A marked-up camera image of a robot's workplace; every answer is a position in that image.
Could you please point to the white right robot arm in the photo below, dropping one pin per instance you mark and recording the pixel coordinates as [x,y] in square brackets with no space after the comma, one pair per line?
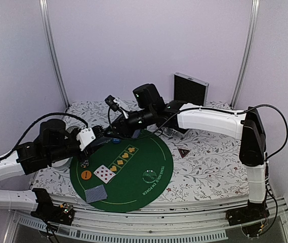
[245,126]

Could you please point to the face up red nine card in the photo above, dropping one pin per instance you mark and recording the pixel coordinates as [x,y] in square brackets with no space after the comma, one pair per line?
[104,174]

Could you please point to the orange big blind button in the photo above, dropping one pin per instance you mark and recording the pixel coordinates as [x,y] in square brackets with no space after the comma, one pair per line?
[86,175]

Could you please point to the triangular all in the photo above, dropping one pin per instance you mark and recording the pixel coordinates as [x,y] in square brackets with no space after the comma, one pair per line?
[183,152]

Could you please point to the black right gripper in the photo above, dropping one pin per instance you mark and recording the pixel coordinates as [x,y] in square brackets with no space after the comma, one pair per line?
[123,131]

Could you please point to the aluminium poker chip case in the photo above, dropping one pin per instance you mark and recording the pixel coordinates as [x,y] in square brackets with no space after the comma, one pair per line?
[187,89]

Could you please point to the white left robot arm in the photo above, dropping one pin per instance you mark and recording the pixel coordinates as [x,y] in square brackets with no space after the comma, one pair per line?
[54,143]

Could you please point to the blue small blind button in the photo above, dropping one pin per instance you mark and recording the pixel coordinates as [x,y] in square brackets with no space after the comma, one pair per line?
[116,141]

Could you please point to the clear dealer button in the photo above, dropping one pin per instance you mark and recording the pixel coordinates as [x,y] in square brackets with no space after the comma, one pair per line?
[149,176]

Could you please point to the green round poker mat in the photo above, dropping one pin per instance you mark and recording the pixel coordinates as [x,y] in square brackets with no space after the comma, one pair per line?
[128,160]

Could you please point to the left aluminium frame post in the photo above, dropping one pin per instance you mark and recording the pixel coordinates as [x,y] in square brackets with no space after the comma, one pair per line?
[44,11]

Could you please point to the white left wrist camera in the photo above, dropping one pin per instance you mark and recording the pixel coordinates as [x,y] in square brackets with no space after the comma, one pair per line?
[87,135]

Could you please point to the front aluminium rail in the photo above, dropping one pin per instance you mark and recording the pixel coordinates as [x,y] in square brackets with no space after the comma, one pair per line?
[191,221]

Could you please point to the right aluminium frame post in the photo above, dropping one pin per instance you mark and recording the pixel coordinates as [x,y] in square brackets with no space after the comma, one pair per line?
[247,51]

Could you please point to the white ceramic bowl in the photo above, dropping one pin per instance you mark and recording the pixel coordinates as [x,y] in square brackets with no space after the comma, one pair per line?
[60,163]

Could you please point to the aluminium frame post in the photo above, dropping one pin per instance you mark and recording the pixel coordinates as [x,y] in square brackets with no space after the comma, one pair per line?
[247,51]
[44,11]

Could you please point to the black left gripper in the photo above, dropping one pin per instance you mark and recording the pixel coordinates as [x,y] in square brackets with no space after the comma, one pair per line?
[89,151]

